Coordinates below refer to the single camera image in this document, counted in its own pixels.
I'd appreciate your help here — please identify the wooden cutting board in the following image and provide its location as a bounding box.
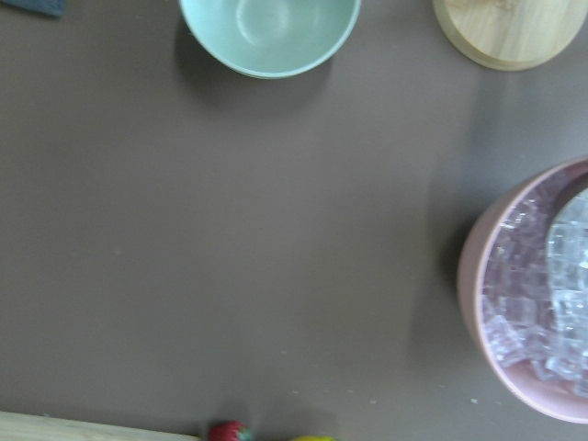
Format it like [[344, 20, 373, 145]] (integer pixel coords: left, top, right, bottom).
[[1, 412, 199, 441]]

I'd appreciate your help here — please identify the metal ice scoop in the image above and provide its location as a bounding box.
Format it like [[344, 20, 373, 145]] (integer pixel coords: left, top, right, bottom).
[[546, 174, 587, 240]]

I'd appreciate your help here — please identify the yellow lemon outer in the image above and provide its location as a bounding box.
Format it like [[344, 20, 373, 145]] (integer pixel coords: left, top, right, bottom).
[[289, 435, 337, 441]]

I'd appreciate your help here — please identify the wooden cup tree stand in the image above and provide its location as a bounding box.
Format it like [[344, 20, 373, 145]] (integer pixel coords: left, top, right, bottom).
[[432, 1, 587, 72]]

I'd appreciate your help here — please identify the grey folded cloth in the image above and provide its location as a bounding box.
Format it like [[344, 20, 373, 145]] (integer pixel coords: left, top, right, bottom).
[[1, 0, 67, 18]]

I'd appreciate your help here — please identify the clear ice cubes pile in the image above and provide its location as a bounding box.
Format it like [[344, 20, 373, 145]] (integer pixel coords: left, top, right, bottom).
[[482, 189, 587, 399]]

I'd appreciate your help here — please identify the red strawberry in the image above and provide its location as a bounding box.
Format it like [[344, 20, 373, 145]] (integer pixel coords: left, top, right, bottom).
[[208, 421, 254, 441]]

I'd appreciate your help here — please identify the mint green bowl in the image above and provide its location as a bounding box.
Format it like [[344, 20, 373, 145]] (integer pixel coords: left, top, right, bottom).
[[179, 1, 362, 80]]

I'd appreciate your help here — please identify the pink bowl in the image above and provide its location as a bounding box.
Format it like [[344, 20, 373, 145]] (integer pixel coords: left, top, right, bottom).
[[457, 156, 587, 424]]

